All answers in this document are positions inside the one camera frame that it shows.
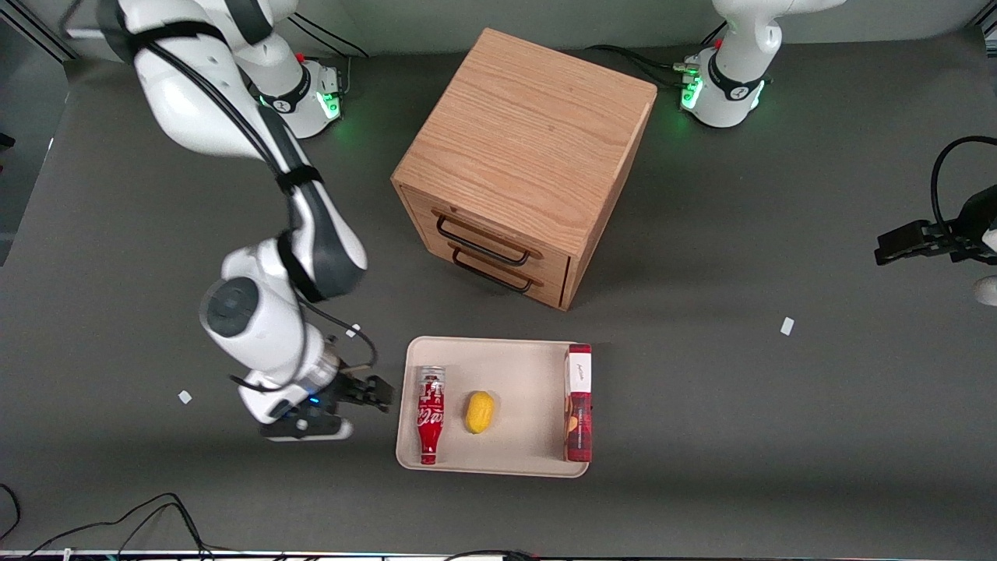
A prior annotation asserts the black cable at table edge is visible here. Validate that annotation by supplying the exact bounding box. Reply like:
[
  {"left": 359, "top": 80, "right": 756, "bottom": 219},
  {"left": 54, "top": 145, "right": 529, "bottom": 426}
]
[{"left": 444, "top": 549, "right": 540, "bottom": 561}]

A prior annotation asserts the black metal drawer handle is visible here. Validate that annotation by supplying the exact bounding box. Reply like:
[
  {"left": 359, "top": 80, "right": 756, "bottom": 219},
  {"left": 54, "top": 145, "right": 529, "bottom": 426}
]
[
  {"left": 435, "top": 214, "right": 533, "bottom": 266},
  {"left": 450, "top": 248, "right": 537, "bottom": 295}
]

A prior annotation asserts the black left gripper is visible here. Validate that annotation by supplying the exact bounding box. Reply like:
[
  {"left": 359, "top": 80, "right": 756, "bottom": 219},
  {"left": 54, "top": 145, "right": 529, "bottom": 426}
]
[{"left": 874, "top": 185, "right": 997, "bottom": 266}]

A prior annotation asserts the black aluminium frame rail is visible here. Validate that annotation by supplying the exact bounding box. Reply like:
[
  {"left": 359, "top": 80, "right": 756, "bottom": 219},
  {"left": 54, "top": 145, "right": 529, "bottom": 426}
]
[{"left": 0, "top": 14, "right": 79, "bottom": 65}]

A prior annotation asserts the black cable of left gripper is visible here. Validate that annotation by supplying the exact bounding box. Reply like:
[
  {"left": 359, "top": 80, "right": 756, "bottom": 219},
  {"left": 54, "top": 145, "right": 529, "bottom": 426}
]
[{"left": 930, "top": 136, "right": 997, "bottom": 235}]

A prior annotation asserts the red coke bottle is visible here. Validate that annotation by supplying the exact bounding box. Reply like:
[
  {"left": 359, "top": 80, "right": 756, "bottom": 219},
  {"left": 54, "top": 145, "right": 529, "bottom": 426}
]
[{"left": 415, "top": 365, "right": 447, "bottom": 466}]

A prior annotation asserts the beige plastic tray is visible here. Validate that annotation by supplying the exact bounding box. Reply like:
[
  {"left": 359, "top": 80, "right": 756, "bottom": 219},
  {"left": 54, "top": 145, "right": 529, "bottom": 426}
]
[{"left": 396, "top": 336, "right": 593, "bottom": 478}]

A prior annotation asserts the black cable at left arm base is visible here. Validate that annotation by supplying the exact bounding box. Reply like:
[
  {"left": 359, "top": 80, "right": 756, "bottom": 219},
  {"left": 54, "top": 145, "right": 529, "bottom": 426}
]
[{"left": 584, "top": 44, "right": 702, "bottom": 90}]

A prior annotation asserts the wooden drawer cabinet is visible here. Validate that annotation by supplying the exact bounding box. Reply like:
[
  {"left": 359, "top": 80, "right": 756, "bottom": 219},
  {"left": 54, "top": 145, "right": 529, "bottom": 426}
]
[{"left": 391, "top": 28, "right": 657, "bottom": 312}]

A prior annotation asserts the wooden drawer front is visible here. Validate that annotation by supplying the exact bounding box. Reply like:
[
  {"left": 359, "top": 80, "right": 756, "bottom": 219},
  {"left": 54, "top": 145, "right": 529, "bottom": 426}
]
[
  {"left": 401, "top": 187, "right": 573, "bottom": 285},
  {"left": 417, "top": 230, "right": 571, "bottom": 310}
]

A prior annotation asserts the yellow lemon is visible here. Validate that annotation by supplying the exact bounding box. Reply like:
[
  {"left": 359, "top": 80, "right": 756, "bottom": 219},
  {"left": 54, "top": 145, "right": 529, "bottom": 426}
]
[{"left": 465, "top": 392, "right": 496, "bottom": 436}]

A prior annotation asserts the red snack box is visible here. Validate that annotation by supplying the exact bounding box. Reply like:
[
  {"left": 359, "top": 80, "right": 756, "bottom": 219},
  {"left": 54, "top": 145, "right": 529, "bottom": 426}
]
[{"left": 562, "top": 343, "right": 594, "bottom": 464}]

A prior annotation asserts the black looped floor cable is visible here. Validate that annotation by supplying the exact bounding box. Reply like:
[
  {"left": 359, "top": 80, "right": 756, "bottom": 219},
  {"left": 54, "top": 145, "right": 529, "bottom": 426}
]
[{"left": 23, "top": 493, "right": 211, "bottom": 559}]

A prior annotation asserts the black curved floor cable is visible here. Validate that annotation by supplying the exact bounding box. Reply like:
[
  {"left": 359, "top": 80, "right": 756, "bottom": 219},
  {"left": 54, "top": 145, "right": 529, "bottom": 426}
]
[{"left": 0, "top": 483, "right": 21, "bottom": 542}]

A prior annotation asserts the dark grey table mat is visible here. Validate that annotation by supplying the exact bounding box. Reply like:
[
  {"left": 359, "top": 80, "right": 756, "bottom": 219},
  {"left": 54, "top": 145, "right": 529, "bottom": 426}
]
[{"left": 0, "top": 31, "right": 997, "bottom": 558}]

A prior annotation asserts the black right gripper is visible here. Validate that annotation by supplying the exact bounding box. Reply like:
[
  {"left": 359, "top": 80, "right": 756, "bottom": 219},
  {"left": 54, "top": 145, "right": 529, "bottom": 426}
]
[{"left": 308, "top": 372, "right": 395, "bottom": 418}]

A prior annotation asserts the black cable at right arm base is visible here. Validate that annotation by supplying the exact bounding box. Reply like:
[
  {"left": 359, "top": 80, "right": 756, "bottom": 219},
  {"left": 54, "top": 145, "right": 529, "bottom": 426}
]
[{"left": 292, "top": 12, "right": 372, "bottom": 98}]

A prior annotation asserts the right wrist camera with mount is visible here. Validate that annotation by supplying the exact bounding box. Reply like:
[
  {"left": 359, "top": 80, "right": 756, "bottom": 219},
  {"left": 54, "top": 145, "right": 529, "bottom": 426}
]
[{"left": 260, "top": 401, "right": 354, "bottom": 443}]

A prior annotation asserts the black cable at arm base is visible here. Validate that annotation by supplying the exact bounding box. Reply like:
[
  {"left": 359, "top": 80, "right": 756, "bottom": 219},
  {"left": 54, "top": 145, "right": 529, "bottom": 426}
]
[
  {"left": 584, "top": 44, "right": 702, "bottom": 90},
  {"left": 292, "top": 12, "right": 372, "bottom": 98}
]

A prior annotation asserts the black cable along right arm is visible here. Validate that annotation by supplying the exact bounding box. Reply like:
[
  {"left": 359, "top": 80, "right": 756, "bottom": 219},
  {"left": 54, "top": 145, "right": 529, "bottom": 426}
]
[{"left": 58, "top": 0, "right": 379, "bottom": 390}]

